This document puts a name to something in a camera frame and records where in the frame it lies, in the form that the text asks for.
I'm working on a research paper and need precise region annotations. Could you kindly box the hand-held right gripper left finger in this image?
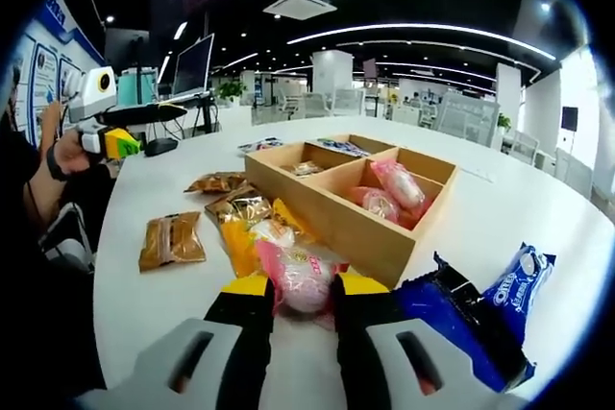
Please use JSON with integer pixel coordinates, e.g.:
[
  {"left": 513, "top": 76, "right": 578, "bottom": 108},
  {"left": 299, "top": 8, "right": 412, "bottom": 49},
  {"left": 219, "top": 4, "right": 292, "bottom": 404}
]
[{"left": 74, "top": 274, "right": 278, "bottom": 410}]

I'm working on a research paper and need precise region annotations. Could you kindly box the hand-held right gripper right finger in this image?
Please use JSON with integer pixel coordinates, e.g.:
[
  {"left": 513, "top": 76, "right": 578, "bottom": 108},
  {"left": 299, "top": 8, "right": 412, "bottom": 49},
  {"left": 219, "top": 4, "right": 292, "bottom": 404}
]
[{"left": 330, "top": 272, "right": 529, "bottom": 410}]

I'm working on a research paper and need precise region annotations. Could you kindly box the pink marshmallow packet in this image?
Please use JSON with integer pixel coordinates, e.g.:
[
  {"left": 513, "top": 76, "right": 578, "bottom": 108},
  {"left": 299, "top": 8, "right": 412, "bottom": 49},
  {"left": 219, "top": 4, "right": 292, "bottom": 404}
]
[
  {"left": 256, "top": 238, "right": 348, "bottom": 330},
  {"left": 369, "top": 158, "right": 428, "bottom": 219},
  {"left": 353, "top": 185, "right": 403, "bottom": 227}
]

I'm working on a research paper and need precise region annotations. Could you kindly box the dark blue cookie pack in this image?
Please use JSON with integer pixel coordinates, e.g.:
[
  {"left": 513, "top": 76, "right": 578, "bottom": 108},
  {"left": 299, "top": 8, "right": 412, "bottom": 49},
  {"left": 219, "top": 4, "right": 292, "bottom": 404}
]
[{"left": 389, "top": 250, "right": 538, "bottom": 395}]

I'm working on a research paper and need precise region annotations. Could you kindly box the orange marshmallow packet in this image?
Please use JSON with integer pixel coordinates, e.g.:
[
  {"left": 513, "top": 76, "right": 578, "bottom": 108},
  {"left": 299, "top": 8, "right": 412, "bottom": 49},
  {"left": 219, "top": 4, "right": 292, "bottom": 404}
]
[{"left": 218, "top": 198, "right": 318, "bottom": 279}]

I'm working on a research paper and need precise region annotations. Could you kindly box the wooden divided container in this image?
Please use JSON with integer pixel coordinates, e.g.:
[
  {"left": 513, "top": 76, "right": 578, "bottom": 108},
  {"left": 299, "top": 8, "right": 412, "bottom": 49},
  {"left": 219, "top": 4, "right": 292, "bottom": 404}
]
[{"left": 243, "top": 133, "right": 458, "bottom": 289}]

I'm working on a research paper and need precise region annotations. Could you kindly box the blue cookie pack white print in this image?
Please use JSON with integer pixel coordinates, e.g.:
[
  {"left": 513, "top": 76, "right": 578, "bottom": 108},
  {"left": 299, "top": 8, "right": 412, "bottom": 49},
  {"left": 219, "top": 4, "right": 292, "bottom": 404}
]
[{"left": 480, "top": 242, "right": 557, "bottom": 334}]

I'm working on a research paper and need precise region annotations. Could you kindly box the person's left hand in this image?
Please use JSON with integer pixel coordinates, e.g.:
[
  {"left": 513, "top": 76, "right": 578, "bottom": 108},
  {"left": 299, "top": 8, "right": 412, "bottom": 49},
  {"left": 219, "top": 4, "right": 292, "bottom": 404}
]
[{"left": 52, "top": 130, "right": 105, "bottom": 176}]

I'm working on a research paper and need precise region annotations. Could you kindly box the teal panel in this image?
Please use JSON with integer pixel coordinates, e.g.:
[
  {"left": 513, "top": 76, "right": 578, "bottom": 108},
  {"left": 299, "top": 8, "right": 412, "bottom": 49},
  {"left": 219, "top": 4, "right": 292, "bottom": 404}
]
[{"left": 117, "top": 68, "right": 159, "bottom": 107}]

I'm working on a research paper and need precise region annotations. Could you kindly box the black monitor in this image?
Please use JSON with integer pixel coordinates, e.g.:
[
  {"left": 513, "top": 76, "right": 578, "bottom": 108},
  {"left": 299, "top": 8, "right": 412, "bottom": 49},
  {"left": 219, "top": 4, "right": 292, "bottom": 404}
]
[{"left": 104, "top": 28, "right": 151, "bottom": 68}]

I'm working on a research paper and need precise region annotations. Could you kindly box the black wristband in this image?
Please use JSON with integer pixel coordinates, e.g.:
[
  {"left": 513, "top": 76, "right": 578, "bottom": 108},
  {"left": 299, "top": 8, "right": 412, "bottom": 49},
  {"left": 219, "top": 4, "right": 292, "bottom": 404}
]
[{"left": 45, "top": 140, "right": 71, "bottom": 183}]

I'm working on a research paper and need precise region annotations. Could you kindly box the black laptop stand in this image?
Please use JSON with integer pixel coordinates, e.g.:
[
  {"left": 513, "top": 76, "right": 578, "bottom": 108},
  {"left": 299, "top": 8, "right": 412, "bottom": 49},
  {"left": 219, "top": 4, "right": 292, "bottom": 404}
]
[{"left": 191, "top": 95, "right": 222, "bottom": 135}]

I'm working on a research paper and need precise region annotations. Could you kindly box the silver laptop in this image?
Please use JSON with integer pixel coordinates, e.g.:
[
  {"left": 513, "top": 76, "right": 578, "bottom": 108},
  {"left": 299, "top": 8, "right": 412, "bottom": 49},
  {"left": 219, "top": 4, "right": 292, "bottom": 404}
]
[{"left": 156, "top": 33, "right": 216, "bottom": 105}]

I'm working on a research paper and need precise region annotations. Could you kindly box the large potted plant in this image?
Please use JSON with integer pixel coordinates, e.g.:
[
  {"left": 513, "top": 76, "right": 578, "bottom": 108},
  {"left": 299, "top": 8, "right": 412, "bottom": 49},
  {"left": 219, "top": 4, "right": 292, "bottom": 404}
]
[{"left": 216, "top": 79, "right": 247, "bottom": 107}]

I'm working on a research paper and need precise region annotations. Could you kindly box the person's black shirt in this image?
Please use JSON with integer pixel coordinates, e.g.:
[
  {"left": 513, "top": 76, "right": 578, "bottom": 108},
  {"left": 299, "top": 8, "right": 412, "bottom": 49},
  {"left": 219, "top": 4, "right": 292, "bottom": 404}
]
[{"left": 0, "top": 107, "right": 107, "bottom": 392}]

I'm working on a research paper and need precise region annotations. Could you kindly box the ceiling air conditioner unit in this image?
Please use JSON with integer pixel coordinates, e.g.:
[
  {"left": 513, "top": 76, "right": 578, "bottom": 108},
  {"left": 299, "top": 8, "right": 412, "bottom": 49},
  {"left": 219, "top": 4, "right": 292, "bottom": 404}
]
[{"left": 262, "top": 0, "right": 338, "bottom": 21}]

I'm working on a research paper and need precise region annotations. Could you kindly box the white cabinet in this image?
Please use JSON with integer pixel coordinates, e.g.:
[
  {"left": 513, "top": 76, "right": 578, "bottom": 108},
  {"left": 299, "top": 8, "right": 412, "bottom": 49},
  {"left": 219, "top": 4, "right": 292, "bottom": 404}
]
[{"left": 391, "top": 105, "right": 424, "bottom": 126}]

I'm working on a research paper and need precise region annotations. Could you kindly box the frosted desk partition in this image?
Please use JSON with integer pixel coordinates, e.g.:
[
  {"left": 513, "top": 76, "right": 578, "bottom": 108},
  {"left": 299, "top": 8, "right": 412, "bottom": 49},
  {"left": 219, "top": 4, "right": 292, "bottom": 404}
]
[{"left": 434, "top": 91, "right": 501, "bottom": 147}]

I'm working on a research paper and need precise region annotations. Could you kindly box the curved ceiling light strip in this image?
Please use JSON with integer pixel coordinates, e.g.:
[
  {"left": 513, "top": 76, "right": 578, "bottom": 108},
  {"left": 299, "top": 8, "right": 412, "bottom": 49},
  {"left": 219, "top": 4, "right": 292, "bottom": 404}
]
[{"left": 286, "top": 22, "right": 558, "bottom": 61}]

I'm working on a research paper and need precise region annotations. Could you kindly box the narrow bright window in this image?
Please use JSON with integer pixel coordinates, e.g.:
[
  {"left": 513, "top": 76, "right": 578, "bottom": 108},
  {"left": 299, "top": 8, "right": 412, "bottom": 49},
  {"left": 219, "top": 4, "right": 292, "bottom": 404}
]
[{"left": 559, "top": 52, "right": 602, "bottom": 171}]

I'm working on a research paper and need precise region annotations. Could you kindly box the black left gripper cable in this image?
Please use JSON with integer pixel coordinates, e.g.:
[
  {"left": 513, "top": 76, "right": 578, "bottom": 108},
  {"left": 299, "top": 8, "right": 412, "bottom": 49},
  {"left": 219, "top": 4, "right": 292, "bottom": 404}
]
[{"left": 56, "top": 101, "right": 73, "bottom": 142}]

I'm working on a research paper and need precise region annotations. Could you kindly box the blue white wall poster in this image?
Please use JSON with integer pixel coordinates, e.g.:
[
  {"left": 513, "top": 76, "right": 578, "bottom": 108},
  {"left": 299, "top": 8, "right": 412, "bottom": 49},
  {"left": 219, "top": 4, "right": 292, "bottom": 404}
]
[{"left": 13, "top": 0, "right": 107, "bottom": 142}]

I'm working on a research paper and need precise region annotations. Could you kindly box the white table cable cover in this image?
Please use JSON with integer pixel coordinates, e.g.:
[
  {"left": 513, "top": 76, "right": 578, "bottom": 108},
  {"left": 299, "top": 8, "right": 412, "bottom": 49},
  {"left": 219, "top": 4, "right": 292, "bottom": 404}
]
[{"left": 455, "top": 165, "right": 496, "bottom": 184}]

